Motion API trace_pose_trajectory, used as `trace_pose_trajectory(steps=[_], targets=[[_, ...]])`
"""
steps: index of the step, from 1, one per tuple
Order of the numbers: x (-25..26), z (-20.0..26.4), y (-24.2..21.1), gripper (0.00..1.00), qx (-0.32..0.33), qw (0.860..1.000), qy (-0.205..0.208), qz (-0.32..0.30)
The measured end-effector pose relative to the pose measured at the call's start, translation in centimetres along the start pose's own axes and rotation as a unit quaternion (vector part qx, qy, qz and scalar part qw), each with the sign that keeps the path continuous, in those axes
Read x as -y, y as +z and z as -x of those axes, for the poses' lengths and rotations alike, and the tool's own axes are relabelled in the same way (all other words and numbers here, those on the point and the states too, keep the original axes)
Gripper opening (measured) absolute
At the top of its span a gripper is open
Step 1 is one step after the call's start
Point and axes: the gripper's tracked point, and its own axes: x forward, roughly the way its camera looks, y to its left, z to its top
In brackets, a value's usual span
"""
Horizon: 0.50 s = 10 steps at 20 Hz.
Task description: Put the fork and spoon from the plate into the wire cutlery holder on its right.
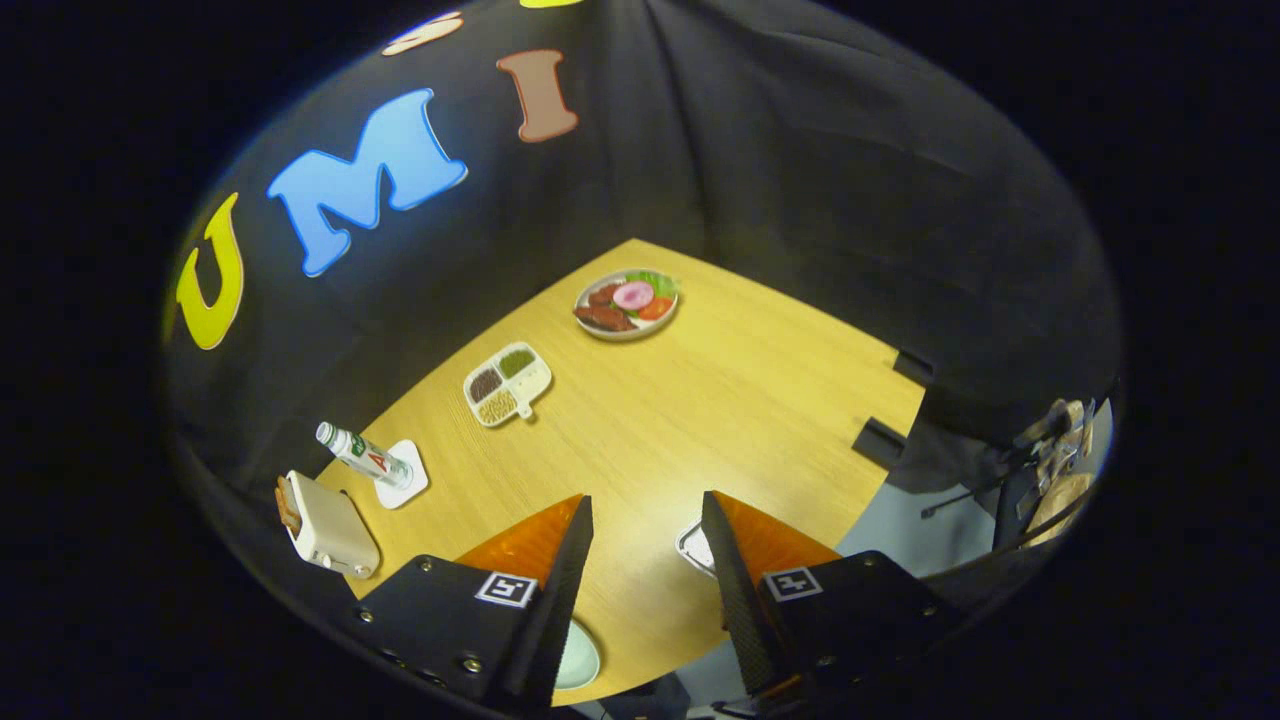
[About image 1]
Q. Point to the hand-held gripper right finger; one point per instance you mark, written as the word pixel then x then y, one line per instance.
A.
pixel 735 590

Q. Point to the toast slice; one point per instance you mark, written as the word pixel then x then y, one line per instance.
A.
pixel 288 505

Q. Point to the pale green plate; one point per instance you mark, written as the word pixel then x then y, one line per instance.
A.
pixel 578 655

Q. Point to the white toaster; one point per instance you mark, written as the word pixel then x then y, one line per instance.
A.
pixel 335 530

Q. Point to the divided dish of grains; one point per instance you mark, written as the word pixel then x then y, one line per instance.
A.
pixel 505 385

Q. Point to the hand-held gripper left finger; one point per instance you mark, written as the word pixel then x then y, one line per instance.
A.
pixel 560 600

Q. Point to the white drink bottle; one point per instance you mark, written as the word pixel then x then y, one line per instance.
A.
pixel 365 456

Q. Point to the black table clamp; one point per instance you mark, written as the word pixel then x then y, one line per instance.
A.
pixel 880 440
pixel 913 367

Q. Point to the plate of toy food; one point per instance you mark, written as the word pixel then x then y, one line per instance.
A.
pixel 625 305

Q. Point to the white square coaster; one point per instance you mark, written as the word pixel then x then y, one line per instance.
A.
pixel 412 470

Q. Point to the black backdrop cloth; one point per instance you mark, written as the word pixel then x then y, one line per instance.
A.
pixel 850 200

